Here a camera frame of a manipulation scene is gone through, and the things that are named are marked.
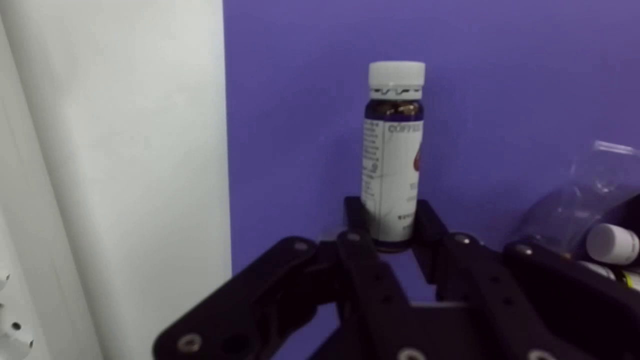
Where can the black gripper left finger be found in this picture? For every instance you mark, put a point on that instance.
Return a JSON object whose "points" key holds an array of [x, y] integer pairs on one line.
{"points": [[252, 315]]}

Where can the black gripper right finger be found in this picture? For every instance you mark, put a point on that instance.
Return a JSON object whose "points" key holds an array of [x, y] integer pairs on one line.
{"points": [[534, 303]]}

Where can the brown bottle with white cap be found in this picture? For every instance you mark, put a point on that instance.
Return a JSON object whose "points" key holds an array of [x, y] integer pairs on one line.
{"points": [[390, 147]]}

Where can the white capped bottle in container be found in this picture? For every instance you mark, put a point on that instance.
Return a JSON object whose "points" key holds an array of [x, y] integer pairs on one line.
{"points": [[612, 245]]}

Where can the clear plastic container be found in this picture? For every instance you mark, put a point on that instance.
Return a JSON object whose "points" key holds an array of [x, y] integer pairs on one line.
{"points": [[603, 189]]}

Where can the purple paper mat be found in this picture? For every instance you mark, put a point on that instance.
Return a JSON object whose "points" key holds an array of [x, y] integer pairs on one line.
{"points": [[516, 95]]}

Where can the white power strip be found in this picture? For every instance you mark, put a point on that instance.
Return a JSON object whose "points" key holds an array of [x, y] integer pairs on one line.
{"points": [[21, 335]]}

